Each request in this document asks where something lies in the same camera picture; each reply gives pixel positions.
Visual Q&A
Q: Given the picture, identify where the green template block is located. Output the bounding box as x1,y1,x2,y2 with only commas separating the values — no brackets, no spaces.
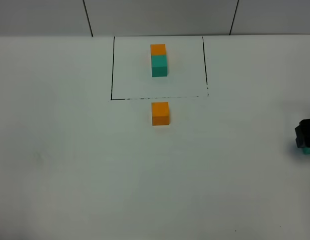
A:
151,55,168,77

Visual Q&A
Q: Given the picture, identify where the orange template block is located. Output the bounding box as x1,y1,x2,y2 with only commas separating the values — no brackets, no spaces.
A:
150,44,166,56

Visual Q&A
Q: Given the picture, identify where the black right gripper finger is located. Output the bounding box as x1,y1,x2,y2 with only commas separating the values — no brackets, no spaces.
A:
295,119,310,148

